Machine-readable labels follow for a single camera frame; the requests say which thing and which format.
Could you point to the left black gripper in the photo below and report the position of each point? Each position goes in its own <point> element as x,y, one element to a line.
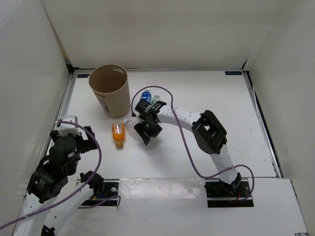
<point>89,144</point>

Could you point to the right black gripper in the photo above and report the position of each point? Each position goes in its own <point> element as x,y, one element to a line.
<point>139,129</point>

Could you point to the green label plastic bottle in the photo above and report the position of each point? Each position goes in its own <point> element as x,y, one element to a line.
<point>155,99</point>

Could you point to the clear unlabelled plastic bottle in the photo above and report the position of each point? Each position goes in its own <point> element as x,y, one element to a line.
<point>130,122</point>

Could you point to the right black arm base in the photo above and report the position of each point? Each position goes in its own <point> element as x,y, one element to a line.
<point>222,195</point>

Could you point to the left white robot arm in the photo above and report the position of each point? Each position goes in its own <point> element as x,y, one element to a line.
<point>42,214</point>

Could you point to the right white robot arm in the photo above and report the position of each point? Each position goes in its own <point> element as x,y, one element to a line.
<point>209,133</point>

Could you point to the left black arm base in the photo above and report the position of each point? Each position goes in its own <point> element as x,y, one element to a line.
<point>105,192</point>

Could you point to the brown cylindrical garbage bin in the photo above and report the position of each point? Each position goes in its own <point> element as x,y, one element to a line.
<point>110,85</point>

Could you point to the orange juice bottle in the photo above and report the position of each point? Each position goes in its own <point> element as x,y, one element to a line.
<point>118,134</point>

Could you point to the blue label plastic bottle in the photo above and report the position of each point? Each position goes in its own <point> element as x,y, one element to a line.
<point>146,96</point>

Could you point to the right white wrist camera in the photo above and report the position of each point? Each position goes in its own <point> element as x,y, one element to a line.
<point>136,119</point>

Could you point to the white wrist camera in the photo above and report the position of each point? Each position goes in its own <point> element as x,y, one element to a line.
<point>136,119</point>
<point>65,129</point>

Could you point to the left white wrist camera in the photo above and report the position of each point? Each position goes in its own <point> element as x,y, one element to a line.
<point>65,129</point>

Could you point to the left aluminium frame rail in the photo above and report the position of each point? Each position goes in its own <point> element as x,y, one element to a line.
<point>66,97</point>

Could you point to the aluminium frame rail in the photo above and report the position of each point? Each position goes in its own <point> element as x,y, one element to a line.
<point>263,124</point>
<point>182,69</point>
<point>66,97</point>

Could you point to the back aluminium frame rail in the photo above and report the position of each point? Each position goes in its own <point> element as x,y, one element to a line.
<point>182,69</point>

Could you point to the right aluminium frame rail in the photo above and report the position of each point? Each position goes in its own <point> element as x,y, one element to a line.
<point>263,124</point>

